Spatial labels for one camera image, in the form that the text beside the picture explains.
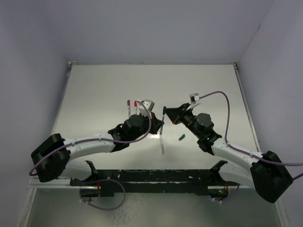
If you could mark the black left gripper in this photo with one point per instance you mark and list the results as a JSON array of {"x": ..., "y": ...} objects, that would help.
[{"x": 156, "y": 123}]

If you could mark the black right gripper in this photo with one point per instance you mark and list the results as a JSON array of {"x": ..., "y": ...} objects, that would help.
[{"x": 175, "y": 115}]

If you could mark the green pen cap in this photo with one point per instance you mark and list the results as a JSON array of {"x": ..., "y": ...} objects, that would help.
[{"x": 181, "y": 137}]

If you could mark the blue whiteboard marker pen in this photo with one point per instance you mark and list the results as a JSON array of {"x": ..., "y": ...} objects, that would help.
[{"x": 162, "y": 119}]

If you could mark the red whiteboard marker pen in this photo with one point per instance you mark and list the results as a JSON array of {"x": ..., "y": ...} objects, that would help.
[{"x": 135, "y": 107}]

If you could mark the purple whiteboard marker pen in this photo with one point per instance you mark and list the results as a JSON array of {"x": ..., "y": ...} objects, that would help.
[{"x": 129, "y": 107}]

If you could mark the green whiteboard marker pen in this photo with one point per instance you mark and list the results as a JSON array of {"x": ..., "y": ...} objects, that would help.
[{"x": 162, "y": 144}]

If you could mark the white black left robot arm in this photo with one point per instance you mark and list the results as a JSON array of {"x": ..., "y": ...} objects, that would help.
[{"x": 56, "y": 156}]

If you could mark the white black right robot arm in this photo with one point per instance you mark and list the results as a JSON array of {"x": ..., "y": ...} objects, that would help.
[{"x": 262, "y": 172}]

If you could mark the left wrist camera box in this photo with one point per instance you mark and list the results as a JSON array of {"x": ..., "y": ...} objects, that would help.
[{"x": 146, "y": 107}]

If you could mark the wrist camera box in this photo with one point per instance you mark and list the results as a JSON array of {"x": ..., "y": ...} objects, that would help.
[
  {"x": 146, "y": 107},
  {"x": 194, "y": 101}
]

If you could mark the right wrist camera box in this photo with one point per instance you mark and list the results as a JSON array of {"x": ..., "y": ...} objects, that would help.
[{"x": 194, "y": 101}]

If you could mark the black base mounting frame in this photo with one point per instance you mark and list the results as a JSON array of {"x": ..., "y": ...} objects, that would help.
[{"x": 106, "y": 183}]

